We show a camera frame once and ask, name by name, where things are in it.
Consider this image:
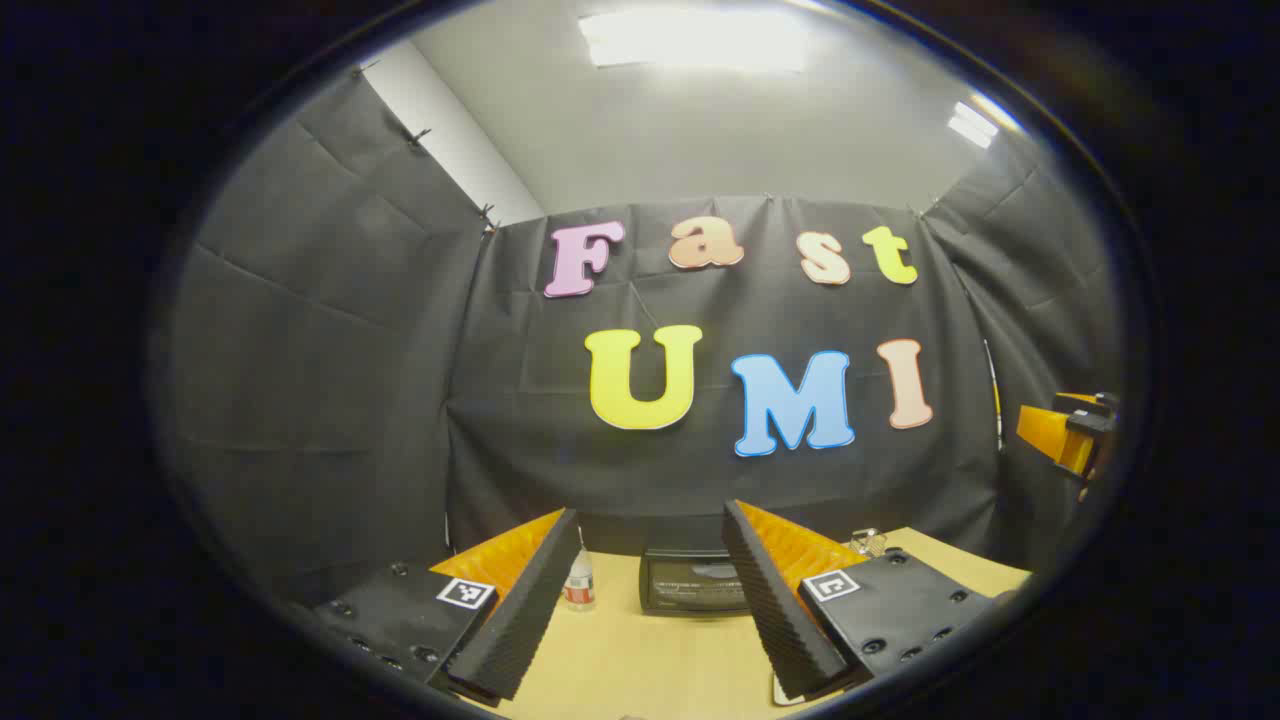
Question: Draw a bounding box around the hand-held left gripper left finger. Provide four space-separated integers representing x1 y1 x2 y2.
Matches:
300 508 584 703

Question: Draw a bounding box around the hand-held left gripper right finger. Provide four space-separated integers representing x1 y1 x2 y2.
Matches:
720 498 1001 703

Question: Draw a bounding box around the black electric oven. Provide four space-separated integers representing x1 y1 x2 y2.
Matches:
638 547 753 617

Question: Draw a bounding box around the clear bottle red label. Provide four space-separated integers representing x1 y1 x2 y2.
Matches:
563 530 598 611

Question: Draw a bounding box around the black backdrop cloth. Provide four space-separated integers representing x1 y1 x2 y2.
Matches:
160 65 1126 611

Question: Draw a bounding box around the small ceiling light panel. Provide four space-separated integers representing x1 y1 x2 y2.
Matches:
945 92 1021 151

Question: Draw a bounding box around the large ceiling light panel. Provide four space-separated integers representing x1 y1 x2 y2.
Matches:
578 8 811 73

